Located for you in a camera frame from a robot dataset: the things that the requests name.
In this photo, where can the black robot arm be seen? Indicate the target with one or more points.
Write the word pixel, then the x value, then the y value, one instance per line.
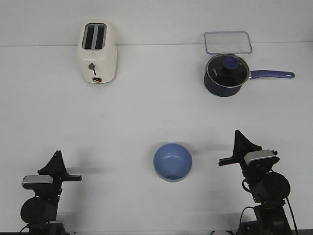
pixel 269 189
pixel 39 212

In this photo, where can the glass pot lid blue knob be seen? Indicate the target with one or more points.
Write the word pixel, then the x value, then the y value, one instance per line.
pixel 227 70

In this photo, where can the white two-slot toaster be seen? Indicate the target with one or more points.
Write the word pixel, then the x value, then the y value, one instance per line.
pixel 97 52

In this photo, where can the clear plastic container blue rim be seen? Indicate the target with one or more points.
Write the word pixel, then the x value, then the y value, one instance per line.
pixel 234 42

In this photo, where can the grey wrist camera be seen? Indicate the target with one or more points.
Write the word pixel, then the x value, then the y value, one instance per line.
pixel 36 181
pixel 255 156

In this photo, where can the dark blue saucepan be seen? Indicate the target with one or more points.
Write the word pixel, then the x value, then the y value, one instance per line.
pixel 227 92

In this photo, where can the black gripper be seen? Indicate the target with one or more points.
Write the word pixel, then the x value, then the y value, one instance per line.
pixel 242 146
pixel 51 187

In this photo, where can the blue bowl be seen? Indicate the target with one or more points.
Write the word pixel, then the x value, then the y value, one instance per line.
pixel 172 160

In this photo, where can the green bowl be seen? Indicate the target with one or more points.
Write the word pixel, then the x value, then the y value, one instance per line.
pixel 174 180

